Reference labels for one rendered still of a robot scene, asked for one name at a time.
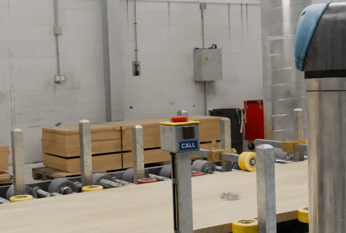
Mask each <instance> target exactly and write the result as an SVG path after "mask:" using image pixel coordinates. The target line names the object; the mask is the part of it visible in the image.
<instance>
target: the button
mask: <svg viewBox="0 0 346 233"><path fill-rule="evenodd" d="M187 120H188V118H187V117H185V116H178V117H172V118H171V121H172V122H183V121H187Z"/></svg>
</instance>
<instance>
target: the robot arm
mask: <svg viewBox="0 0 346 233"><path fill-rule="evenodd" d="M294 56H295V59H294V61H295V67H296V69H297V70H300V71H304V81H305V82H306V112H307V168H308V224H309V233H346V2H338V3H332V2H327V3H325V4H316V5H310V6H307V7H306V8H305V9H304V10H303V11H302V13H301V15H300V17H299V21H298V25H297V30H296V37H295V48H294Z"/></svg>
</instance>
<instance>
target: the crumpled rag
mask: <svg viewBox="0 0 346 233"><path fill-rule="evenodd" d="M220 198H223V200H225V201H228V200H230V201H231V200H234V199H241V196H240V195H239V194H232V193H231V192H230V191H229V193H224V192H223V193H222V195H221V196H220Z"/></svg>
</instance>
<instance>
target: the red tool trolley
mask: <svg viewBox="0 0 346 233"><path fill-rule="evenodd" d="M244 108H245V109H246V121H247V122H245V140H248V141H249V144H248V149H249V150H253V149H254V147H255V146H254V144H253V141H255V139H264V107H263V99H262V100H245V101H244Z"/></svg>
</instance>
